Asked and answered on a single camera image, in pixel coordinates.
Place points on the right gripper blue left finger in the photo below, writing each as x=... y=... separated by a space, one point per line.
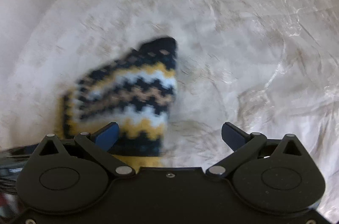
x=106 y=137

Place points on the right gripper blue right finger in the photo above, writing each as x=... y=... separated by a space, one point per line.
x=233 y=136

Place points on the patterned knit sweater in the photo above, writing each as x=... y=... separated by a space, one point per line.
x=136 y=91

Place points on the white floral bedspread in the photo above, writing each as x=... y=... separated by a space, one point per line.
x=268 y=66

